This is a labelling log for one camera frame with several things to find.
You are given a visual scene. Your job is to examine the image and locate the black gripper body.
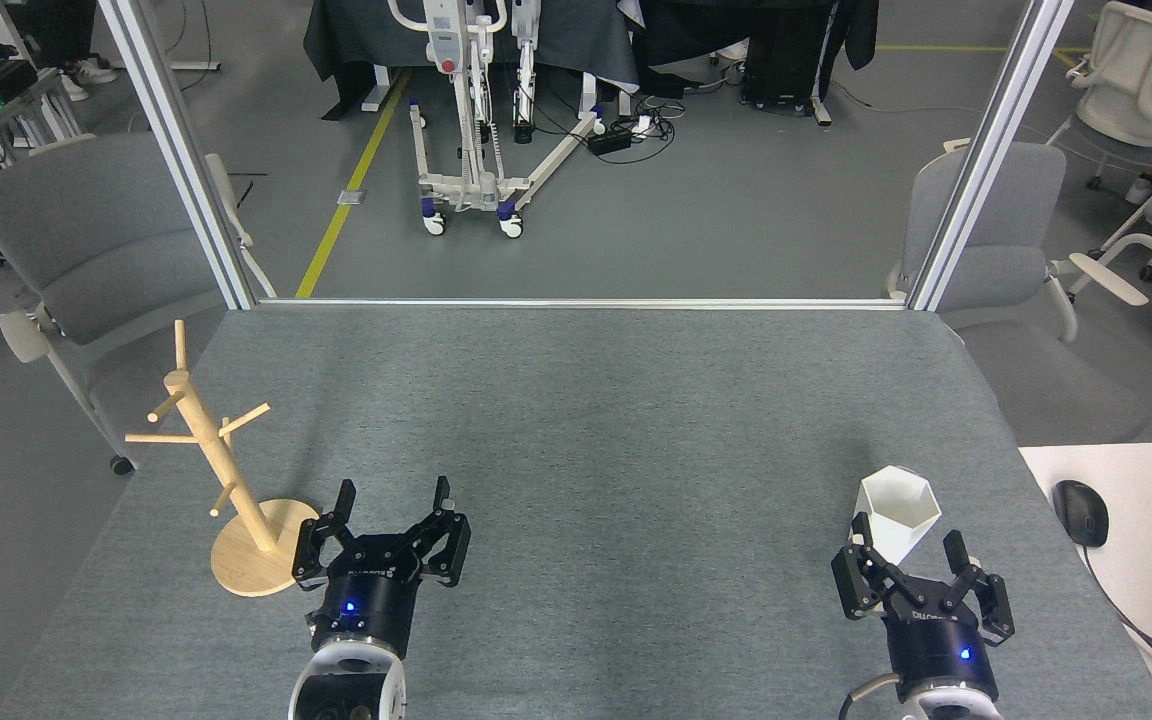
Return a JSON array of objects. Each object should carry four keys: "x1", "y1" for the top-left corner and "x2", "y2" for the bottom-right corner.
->
[
  {"x1": 884, "y1": 585, "x2": 999, "y2": 696},
  {"x1": 308, "y1": 538, "x2": 427, "y2": 659}
]

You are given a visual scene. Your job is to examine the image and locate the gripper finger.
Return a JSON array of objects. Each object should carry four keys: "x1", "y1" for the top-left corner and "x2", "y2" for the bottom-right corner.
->
[
  {"x1": 941, "y1": 531, "x2": 1016, "y2": 644},
  {"x1": 398, "y1": 477, "x2": 471, "y2": 588},
  {"x1": 833, "y1": 513, "x2": 912, "y2": 621},
  {"x1": 293, "y1": 479, "x2": 357, "y2": 591}
]

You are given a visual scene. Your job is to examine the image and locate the white hexagonal cup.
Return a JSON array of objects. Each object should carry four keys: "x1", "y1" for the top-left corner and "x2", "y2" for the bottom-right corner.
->
[{"x1": 851, "y1": 466, "x2": 941, "y2": 567}]

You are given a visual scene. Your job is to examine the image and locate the wooden cup rack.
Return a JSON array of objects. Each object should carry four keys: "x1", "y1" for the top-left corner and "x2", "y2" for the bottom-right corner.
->
[{"x1": 125, "y1": 320, "x2": 324, "y2": 598}]

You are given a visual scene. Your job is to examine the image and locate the black computer mouse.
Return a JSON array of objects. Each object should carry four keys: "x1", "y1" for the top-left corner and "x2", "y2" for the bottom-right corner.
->
[{"x1": 1052, "y1": 480, "x2": 1110, "y2": 548}]

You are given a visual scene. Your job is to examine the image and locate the white desk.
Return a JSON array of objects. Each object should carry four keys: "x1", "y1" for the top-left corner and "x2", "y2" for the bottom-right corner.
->
[{"x1": 1019, "y1": 441, "x2": 1152, "y2": 720}]

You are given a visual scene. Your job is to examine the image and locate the grey upholstered chair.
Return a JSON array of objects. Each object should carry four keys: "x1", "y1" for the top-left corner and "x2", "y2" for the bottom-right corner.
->
[
  {"x1": 886, "y1": 140, "x2": 1149, "y2": 446},
  {"x1": 0, "y1": 132, "x2": 277, "y2": 476}
]

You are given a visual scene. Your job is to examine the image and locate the white stand on wheels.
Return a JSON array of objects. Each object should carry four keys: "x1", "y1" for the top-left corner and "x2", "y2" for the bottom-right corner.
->
[{"x1": 388, "y1": 0, "x2": 605, "y2": 239}]

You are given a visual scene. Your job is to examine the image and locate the black cloth covered table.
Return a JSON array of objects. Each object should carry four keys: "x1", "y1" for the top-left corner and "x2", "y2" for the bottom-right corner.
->
[{"x1": 303, "y1": 0, "x2": 639, "y2": 121}]

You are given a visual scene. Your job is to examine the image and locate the black computer tower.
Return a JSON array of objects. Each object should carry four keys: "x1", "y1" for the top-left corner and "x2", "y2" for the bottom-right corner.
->
[{"x1": 742, "y1": 8, "x2": 829, "y2": 113}]

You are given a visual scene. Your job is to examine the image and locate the black mouse cable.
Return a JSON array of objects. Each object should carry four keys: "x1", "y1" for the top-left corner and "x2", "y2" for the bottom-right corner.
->
[{"x1": 1082, "y1": 545, "x2": 1152, "y2": 701}]

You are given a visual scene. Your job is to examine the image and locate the silver aluminium rail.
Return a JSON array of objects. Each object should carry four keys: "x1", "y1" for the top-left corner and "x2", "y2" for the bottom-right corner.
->
[{"x1": 256, "y1": 297, "x2": 909, "y2": 311}]

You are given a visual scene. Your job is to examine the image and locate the silver aluminium post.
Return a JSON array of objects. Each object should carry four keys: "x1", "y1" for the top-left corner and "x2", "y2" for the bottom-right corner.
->
[
  {"x1": 96, "y1": 0, "x2": 259, "y2": 311},
  {"x1": 906, "y1": 0, "x2": 1077, "y2": 313}
]

